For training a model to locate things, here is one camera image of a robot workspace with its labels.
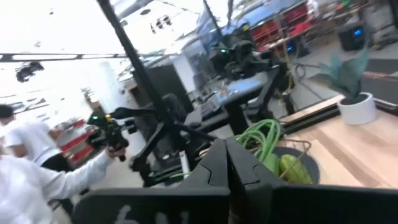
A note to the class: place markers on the light green vegetable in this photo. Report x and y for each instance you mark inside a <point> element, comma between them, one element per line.
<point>272,162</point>

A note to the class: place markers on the black hazard-striped floor mat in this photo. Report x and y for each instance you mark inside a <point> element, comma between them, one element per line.
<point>385,87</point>

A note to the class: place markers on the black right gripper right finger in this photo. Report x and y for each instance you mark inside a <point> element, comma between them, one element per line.
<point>248,199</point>

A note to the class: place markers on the green long bean bundle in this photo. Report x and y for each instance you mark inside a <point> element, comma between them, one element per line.
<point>270,137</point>

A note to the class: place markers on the dark blue round placemat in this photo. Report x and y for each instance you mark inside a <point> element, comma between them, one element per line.
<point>312,165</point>

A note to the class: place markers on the person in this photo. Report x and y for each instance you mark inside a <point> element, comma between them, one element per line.
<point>31,140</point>
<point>25,193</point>

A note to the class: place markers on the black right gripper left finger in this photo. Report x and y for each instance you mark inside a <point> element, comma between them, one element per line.
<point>205,199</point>

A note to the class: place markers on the black computer with blue light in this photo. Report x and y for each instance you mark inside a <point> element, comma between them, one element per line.
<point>349,40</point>

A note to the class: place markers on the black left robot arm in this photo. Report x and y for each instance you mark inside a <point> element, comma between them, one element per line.
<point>186,146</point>

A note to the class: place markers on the black hanging ceiling lamp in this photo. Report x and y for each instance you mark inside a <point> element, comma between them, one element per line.
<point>28,71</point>

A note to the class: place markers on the black background robot arms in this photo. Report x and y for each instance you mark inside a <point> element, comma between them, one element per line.
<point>242,56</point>

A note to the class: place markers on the green bell pepper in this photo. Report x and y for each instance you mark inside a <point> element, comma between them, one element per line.
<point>295,169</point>

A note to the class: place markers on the blue-topped background table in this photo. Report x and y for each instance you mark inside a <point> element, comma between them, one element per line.
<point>239,88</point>

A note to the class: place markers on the artificial plant in white pot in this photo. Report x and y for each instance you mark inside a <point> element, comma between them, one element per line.
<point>357,110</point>

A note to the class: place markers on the person's hand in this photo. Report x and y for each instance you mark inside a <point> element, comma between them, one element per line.
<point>114,152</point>

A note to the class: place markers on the black cabinet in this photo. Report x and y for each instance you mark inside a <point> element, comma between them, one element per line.
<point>169,81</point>

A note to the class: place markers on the black metal table frame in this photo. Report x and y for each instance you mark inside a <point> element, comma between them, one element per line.
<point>130,53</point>

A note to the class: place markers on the black handheld device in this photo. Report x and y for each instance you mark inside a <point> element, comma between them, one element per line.
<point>113,133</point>

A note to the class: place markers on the shelf with red bins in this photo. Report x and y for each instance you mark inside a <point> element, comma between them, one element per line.
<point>276,28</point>
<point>77,143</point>

